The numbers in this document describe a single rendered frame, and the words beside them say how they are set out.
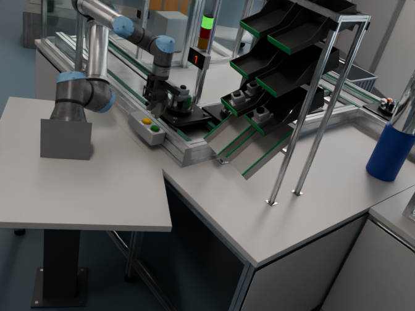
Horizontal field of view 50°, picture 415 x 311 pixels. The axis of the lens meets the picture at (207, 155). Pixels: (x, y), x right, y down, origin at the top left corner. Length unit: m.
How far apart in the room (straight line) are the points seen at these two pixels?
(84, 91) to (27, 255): 1.14
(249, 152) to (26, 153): 0.91
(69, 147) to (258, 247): 0.85
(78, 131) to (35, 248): 1.07
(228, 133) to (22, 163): 0.84
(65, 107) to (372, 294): 1.62
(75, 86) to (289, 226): 1.03
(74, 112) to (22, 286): 1.08
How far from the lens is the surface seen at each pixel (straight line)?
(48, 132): 1.85
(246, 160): 1.79
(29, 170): 1.85
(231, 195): 1.86
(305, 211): 1.92
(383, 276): 2.24
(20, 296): 2.51
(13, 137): 2.05
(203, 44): 2.16
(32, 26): 5.24
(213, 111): 2.24
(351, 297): 2.39
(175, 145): 1.95
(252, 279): 1.68
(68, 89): 1.88
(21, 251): 2.72
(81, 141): 1.86
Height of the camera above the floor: 1.94
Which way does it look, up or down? 31 degrees down
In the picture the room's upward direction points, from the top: 14 degrees clockwise
